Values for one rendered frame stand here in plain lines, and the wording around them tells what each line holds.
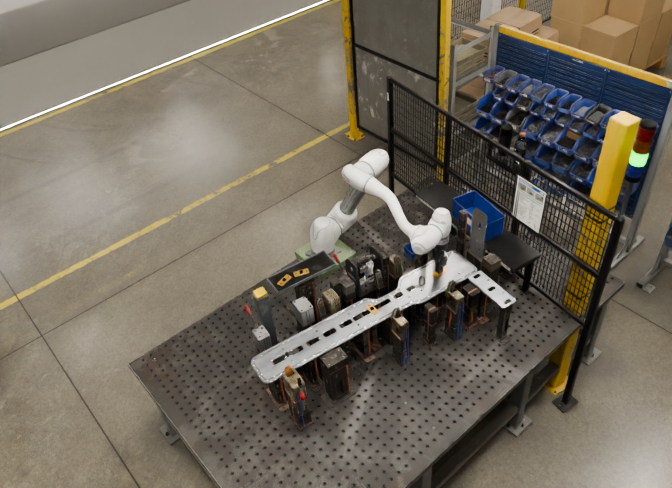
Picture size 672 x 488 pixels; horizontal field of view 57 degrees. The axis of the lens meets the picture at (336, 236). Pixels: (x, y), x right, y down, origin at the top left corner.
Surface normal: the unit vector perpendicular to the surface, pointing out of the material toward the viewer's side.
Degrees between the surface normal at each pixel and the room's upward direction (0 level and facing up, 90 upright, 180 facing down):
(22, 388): 0
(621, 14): 90
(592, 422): 0
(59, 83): 90
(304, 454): 0
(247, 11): 90
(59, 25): 90
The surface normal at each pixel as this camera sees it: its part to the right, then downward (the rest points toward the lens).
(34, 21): 0.65, 0.47
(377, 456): -0.07, -0.75
